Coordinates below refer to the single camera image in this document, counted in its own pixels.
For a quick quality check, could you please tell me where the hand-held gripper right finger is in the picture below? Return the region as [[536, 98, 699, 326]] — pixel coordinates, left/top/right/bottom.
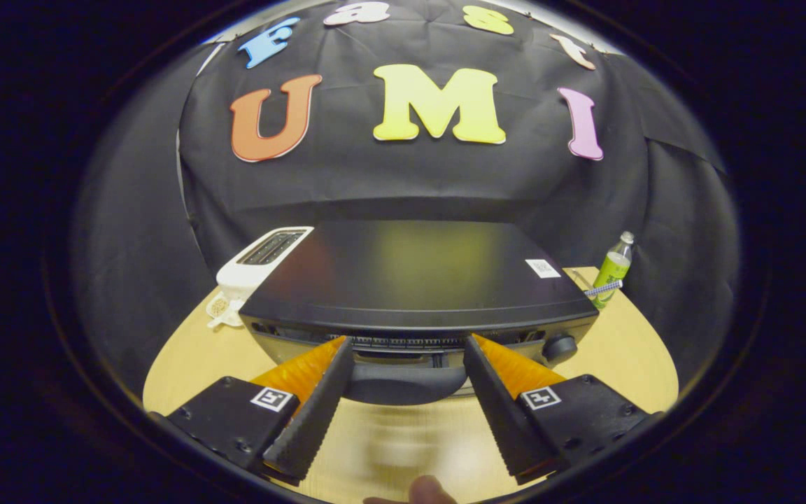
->
[[462, 333, 656, 485]]

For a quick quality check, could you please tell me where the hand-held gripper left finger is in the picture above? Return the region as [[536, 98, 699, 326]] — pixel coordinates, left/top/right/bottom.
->
[[165, 335, 356, 486]]

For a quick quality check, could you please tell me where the black toaster oven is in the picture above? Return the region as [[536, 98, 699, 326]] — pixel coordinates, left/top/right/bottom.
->
[[239, 220, 600, 407]]

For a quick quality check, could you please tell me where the white slot toaster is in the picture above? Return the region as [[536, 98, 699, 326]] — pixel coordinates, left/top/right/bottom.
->
[[215, 225, 315, 309]]

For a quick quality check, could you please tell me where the green label plastic bottle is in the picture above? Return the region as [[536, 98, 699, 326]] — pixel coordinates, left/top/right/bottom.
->
[[591, 231, 636, 310]]

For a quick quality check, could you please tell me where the black backdrop cloth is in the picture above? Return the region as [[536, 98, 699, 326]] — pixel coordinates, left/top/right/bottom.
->
[[71, 0, 743, 393]]

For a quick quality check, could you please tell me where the metal wire rack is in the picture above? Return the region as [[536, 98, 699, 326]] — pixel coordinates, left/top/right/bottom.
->
[[571, 269, 624, 298]]

